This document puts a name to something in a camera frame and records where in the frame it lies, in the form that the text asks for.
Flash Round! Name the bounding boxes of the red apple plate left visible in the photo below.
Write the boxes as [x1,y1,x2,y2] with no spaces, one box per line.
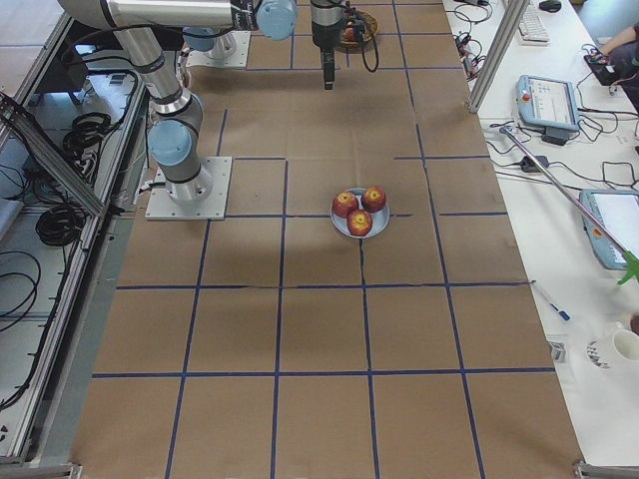
[331,191,359,219]

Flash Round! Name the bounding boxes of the red apple plate front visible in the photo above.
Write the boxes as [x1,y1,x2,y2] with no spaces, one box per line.
[346,210,373,238]

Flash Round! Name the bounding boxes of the blue teach pendant far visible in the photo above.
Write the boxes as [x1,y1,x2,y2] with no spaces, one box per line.
[515,75,579,132]

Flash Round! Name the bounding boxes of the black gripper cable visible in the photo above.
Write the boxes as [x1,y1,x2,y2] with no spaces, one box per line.
[343,0,380,74]

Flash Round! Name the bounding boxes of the red apple plate back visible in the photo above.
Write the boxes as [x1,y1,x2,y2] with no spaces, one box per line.
[360,186,386,214]

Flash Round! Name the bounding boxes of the woven wicker basket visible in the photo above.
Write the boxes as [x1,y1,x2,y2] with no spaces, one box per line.
[337,11,378,49]

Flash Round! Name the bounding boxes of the aluminium frame post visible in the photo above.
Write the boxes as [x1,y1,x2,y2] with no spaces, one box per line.
[466,0,527,114]

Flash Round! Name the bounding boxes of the white mug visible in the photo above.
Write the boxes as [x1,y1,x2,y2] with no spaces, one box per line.
[586,322,638,369]

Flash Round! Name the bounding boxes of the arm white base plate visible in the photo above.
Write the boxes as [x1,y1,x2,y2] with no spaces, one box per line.
[145,157,233,221]
[186,31,251,69]

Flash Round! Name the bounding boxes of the red yellow apple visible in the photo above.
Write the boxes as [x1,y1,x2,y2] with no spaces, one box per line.
[341,27,355,42]

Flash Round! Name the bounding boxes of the red apple plate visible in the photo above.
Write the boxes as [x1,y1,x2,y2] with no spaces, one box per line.
[331,191,359,219]
[360,186,386,214]
[346,210,373,238]

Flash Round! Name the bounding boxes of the black computer mouse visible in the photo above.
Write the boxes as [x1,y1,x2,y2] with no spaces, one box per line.
[538,0,562,13]

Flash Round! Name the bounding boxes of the blue teach pendant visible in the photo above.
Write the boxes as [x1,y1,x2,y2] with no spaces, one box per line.
[579,190,638,270]
[515,75,579,132]

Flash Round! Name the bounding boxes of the long metal rod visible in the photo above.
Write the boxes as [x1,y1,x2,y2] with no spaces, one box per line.
[498,126,638,285]

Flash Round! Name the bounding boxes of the white keyboard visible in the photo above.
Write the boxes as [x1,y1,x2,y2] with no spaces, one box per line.
[518,8,550,47]

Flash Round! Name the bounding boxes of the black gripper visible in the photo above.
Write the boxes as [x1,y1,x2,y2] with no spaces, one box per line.
[311,0,345,90]

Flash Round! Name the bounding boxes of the blue white pen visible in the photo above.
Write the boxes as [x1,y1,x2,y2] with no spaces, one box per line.
[530,279,571,321]

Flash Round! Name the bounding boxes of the blue teach pendant near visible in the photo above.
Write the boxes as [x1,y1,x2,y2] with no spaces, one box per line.
[579,190,638,270]

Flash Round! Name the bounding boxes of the silver metal plate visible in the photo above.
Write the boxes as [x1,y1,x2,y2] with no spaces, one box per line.
[330,186,390,239]

